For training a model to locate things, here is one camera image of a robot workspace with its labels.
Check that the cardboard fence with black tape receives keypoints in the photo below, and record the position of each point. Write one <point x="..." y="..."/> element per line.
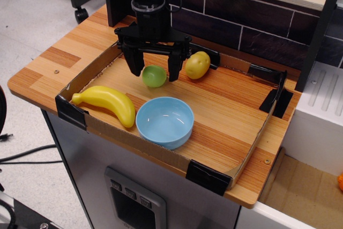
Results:
<point x="220" y="132"/>

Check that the green plastic pear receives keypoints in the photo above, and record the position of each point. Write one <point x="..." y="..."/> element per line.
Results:
<point x="154" y="76"/>

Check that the grey control panel with buttons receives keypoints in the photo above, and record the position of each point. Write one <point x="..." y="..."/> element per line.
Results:
<point x="134" y="205"/>

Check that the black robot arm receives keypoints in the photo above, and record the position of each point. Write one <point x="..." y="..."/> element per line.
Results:
<point x="152" y="33"/>

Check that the black vertical post right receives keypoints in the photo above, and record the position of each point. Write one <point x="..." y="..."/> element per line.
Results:
<point x="315" y="45"/>

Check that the yellow plastic banana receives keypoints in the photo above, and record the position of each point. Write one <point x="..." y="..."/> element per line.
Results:
<point x="110" y="99"/>

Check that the light blue bowl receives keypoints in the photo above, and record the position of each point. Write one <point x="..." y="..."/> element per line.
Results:
<point x="165" y="121"/>

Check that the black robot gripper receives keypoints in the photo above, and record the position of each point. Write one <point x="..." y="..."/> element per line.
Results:
<point x="152" y="33"/>

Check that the orange toy object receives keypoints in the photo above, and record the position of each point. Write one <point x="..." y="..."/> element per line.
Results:
<point x="340" y="181"/>

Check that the black power plug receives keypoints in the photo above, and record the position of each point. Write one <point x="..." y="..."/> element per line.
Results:
<point x="5" y="137"/>

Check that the white toy sink unit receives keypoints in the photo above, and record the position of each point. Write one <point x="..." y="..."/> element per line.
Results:
<point x="314" y="135"/>

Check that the yellow plastic potato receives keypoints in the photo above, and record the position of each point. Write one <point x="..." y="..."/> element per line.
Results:
<point x="197" y="65"/>

